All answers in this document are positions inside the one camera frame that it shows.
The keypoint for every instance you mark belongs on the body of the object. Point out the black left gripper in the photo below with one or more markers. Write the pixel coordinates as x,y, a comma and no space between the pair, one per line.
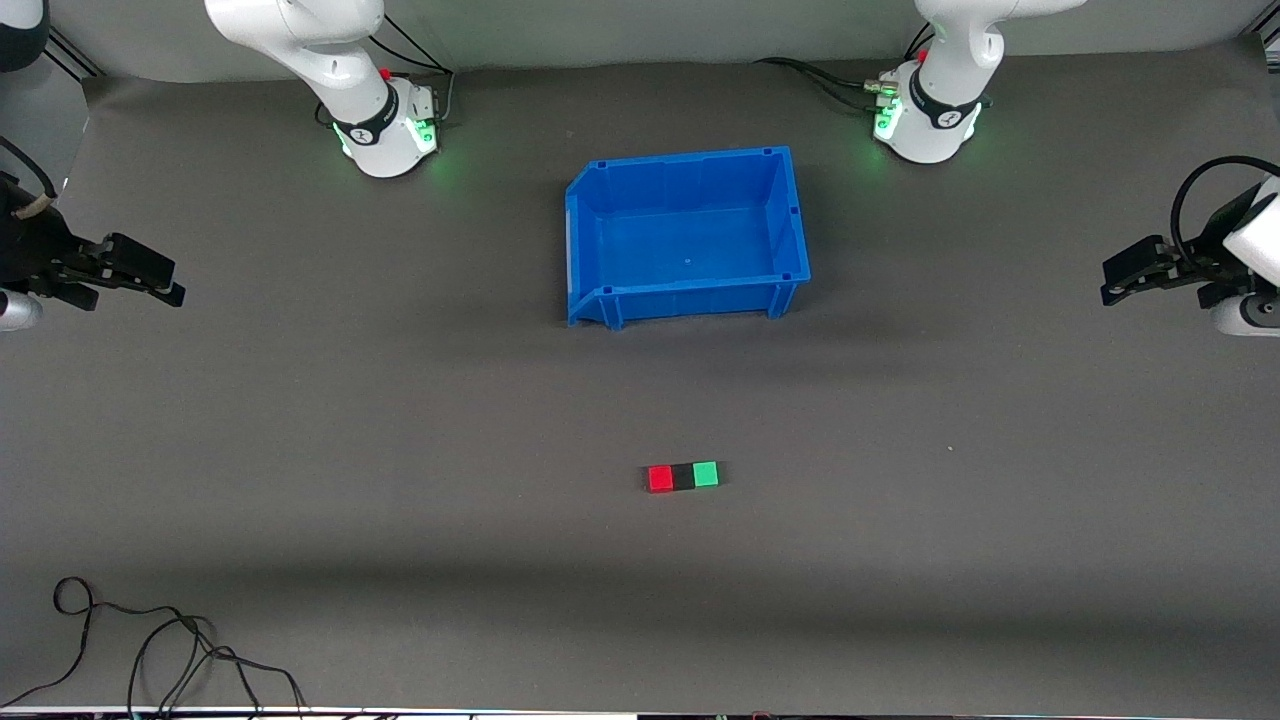
1203,259

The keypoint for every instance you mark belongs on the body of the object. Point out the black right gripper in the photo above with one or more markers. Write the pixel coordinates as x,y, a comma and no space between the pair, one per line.
36,252

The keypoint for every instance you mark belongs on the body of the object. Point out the small green cube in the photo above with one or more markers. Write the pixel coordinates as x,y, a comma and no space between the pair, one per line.
706,474

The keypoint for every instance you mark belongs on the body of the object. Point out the small red cube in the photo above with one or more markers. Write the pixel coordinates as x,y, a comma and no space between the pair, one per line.
659,479

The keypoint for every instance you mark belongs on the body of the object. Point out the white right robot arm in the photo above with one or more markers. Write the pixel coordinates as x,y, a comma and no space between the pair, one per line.
385,140

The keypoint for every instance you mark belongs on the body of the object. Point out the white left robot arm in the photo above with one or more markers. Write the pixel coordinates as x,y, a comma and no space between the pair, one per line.
940,130

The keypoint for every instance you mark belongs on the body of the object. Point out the small black cube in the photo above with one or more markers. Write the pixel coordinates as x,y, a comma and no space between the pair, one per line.
683,477

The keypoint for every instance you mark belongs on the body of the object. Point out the dark grey table mat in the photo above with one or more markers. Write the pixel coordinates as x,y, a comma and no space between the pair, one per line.
400,420

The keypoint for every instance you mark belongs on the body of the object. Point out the blue plastic storage bin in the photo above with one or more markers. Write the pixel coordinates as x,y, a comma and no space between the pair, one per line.
690,240

